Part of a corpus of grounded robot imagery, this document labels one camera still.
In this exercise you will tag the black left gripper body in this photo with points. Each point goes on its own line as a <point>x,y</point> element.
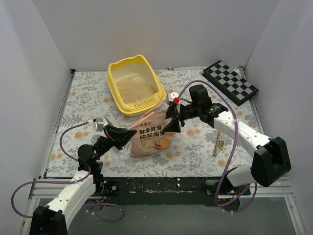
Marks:
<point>109,134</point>

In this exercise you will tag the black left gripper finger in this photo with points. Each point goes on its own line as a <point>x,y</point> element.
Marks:
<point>117,133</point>
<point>119,141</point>

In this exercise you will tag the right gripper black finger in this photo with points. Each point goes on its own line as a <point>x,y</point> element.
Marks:
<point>173,126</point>
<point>171,111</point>

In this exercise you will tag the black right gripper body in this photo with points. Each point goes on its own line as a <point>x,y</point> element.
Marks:
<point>179,115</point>

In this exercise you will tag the pink cat litter bag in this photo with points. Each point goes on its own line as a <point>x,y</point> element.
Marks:
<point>150,137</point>

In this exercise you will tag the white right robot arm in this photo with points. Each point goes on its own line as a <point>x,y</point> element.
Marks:
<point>270,157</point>

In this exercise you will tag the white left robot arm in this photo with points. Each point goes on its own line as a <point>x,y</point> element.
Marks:
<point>56,217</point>

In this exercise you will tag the beige litter in box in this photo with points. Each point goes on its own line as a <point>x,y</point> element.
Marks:
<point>132,91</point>

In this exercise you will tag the yellow cat litter box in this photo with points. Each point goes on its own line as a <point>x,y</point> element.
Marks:
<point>139,69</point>

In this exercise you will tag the wooden ruler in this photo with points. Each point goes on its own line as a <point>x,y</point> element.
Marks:
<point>218,144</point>

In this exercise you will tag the black folding chessboard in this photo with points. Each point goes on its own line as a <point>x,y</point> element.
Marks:
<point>229,82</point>

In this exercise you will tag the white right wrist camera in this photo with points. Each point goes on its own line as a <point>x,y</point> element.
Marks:
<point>172,99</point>

